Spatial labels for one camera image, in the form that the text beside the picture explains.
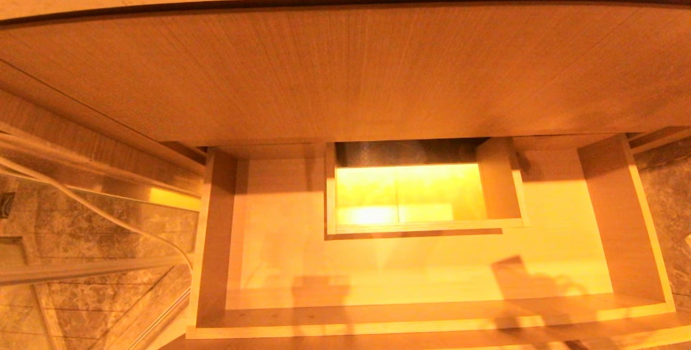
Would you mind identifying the wooden vanity drawer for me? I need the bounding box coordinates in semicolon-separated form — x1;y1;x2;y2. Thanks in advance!
159;133;691;350

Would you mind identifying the wooden upper vanity front panel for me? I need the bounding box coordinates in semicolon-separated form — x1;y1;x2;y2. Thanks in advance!
0;2;691;148

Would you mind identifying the wooden vanity side panel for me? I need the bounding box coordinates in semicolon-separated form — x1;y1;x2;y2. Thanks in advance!
0;60;208;197

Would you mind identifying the thin white cable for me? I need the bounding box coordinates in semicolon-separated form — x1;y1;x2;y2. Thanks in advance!
0;153;194;270

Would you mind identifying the glass shower screen pale frame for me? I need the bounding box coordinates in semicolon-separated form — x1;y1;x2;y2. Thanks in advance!
0;131;201;350

